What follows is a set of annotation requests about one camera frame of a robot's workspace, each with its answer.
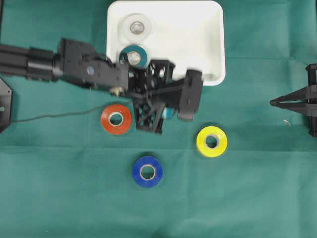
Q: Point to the green table cloth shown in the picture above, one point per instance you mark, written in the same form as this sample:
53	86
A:
63	176

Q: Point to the red tape roll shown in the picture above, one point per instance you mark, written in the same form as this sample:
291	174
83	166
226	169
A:
116	119

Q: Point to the blue tape roll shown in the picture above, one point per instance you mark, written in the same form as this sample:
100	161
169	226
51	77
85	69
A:
147	171

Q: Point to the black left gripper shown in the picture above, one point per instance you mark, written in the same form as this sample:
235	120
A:
148	86

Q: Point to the white plastic case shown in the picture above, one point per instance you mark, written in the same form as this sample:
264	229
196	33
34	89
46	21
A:
189	33

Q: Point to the white tape roll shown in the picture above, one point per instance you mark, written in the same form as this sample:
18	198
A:
136	27

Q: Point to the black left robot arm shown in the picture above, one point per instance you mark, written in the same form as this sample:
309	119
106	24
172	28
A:
76	63

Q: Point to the yellow tape roll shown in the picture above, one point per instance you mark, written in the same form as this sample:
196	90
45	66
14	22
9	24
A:
211	141

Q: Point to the green tape roll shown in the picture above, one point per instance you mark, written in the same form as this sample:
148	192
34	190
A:
135	55

